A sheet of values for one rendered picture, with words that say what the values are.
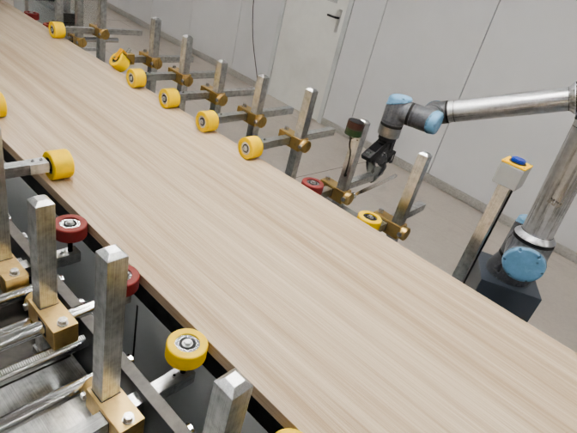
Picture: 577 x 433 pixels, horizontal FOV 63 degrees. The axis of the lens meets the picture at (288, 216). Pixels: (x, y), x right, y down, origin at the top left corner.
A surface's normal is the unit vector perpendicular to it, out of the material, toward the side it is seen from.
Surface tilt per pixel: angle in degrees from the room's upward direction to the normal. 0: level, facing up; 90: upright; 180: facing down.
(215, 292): 0
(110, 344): 90
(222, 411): 90
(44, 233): 90
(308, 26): 90
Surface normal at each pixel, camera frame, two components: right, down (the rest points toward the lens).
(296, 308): 0.22, -0.84
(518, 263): -0.49, 0.42
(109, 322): 0.72, 0.48
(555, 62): -0.70, 0.21
